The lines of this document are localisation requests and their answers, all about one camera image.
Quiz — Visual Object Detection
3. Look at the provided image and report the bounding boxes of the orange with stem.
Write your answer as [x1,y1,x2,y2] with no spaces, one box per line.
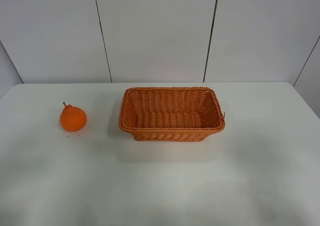
[59,102,87,132]

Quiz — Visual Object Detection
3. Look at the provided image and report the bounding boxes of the orange wicker basket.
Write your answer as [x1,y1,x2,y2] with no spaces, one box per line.
[118,87,226,142]

